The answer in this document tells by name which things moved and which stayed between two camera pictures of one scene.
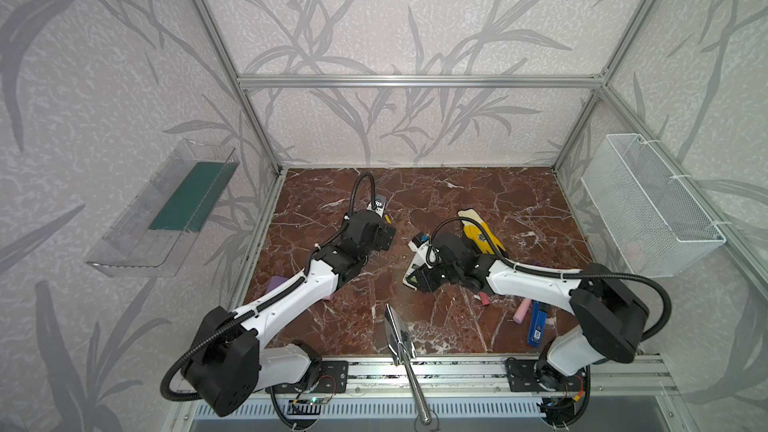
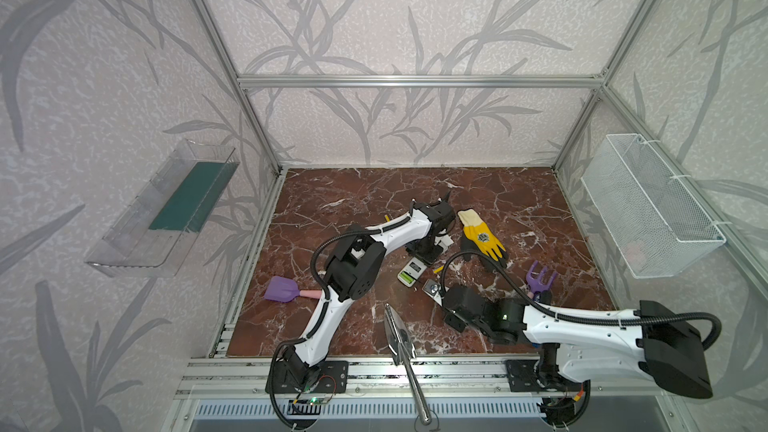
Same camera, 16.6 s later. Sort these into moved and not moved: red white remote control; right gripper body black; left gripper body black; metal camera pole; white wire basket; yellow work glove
Moved: right gripper body black; left gripper body black
Not moved: yellow work glove; red white remote control; white wire basket; metal camera pole
